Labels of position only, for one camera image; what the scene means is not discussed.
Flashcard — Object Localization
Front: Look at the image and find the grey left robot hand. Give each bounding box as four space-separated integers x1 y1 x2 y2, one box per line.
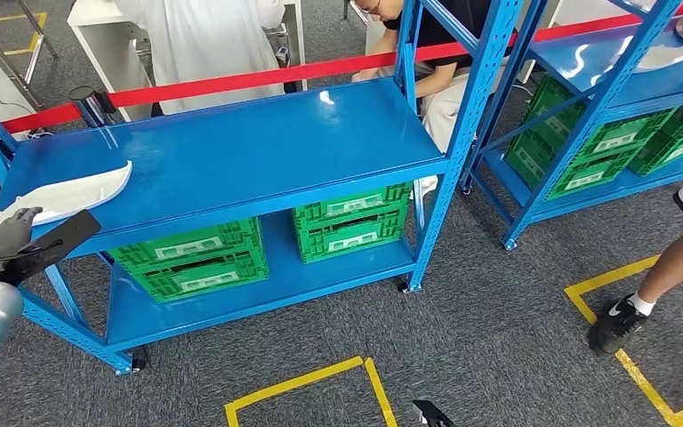
0 205 103 288

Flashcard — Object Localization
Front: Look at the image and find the white curved car part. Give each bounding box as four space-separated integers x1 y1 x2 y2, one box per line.
0 160 133 232
636 44 683 72

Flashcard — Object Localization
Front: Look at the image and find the blue steel shelf rack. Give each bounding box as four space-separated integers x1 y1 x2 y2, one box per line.
459 0 683 252
0 0 526 376

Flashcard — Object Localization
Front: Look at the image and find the black robot body part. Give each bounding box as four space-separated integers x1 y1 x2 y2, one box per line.
411 399 455 427

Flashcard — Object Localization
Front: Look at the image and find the red barrier tape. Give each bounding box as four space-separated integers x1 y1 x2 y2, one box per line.
0 0 683 146

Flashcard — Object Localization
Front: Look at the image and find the white draped cover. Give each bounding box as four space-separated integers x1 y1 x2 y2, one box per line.
114 0 286 116

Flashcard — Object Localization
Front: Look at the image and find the person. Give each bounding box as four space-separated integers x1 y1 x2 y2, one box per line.
587 100 683 407
350 0 522 198

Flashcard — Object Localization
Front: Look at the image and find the black-topped barrier post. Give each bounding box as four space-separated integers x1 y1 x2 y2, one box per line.
68 85 120 128

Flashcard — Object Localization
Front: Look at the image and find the steel table frame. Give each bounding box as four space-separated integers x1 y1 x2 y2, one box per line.
0 0 60 112

